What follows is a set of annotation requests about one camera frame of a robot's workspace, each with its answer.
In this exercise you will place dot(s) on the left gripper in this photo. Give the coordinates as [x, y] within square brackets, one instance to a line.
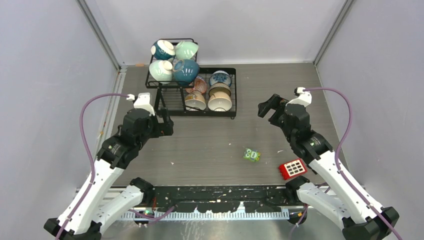
[166, 127]

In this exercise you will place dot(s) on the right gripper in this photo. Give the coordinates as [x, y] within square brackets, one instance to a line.
[275, 102]

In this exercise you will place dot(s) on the teal bowl tan interior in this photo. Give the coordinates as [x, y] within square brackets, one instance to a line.
[185, 71]

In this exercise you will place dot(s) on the mint green bowl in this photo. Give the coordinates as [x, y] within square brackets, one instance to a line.
[186, 50]

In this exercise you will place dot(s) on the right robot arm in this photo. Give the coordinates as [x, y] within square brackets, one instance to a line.
[353, 210]

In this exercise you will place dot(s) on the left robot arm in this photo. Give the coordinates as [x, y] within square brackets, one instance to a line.
[86, 218]

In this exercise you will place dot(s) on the cream bowl left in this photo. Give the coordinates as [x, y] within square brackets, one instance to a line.
[195, 101]

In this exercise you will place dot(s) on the cream bowl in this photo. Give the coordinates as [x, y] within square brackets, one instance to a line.
[195, 101]
[219, 102]

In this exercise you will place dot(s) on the green owl block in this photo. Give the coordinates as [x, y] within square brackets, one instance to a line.
[251, 155]

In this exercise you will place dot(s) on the red patterned bowl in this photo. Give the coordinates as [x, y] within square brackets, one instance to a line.
[199, 84]

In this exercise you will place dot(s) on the pale mint bowl front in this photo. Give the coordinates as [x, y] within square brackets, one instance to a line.
[161, 71]

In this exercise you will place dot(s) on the cream bowl right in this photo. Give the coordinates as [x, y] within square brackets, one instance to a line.
[219, 102]

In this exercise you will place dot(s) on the red grid block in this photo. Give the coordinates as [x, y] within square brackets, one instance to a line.
[292, 169]

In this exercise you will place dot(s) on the brown rimmed stacked bowl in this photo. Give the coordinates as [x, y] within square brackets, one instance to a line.
[219, 87]

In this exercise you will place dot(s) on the blue white patterned bowl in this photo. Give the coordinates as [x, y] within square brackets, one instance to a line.
[220, 76]

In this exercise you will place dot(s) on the dark teal bowl white foot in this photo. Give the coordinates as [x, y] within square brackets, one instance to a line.
[163, 50]

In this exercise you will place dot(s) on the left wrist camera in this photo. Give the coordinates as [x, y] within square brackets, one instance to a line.
[142, 101]

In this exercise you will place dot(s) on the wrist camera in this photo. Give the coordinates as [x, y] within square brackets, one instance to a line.
[303, 97]
[142, 101]

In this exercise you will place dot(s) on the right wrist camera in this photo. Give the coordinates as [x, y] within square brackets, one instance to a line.
[303, 97]

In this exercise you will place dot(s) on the black wire dish rack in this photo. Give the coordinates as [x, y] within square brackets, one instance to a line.
[185, 88]

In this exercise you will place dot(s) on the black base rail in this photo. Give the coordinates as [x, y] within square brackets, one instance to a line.
[221, 198]

